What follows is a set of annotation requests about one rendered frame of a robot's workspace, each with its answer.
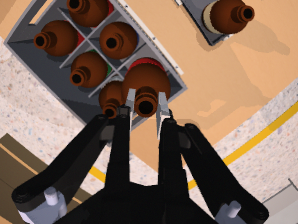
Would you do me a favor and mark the dark grey rectangular tray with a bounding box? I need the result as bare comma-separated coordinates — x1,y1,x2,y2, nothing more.
180,0,230,46

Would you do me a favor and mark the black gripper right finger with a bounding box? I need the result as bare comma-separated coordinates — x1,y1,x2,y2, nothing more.
156,92,269,224

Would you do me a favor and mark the grey divided crate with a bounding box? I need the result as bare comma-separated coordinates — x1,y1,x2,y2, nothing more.
3,0,188,126

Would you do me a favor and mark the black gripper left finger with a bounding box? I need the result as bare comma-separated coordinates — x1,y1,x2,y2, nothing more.
11,88,136,224

